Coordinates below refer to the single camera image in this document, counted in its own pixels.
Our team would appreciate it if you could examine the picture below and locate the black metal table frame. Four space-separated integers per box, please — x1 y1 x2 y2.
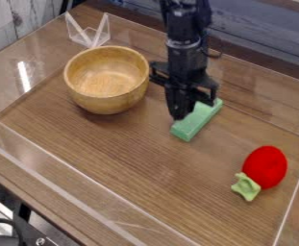
14 200 75 246

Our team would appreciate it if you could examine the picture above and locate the black cable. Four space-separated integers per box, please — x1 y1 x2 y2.
0 217 28 246

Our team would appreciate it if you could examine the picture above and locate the small green plastic toy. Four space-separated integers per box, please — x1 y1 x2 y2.
231 172 261 202

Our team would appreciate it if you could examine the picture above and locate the red plush ball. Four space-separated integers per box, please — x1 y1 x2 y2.
242 146 288 189

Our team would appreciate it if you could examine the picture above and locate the brown wooden bowl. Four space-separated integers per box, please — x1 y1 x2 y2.
63 45 150 114

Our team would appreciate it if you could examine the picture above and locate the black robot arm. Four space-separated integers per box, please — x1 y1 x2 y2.
150 0 218 120

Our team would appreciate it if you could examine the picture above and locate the green rectangular block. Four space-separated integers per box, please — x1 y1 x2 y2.
170 98 223 142

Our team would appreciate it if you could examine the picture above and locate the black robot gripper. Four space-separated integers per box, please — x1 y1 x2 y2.
150 41 218 120

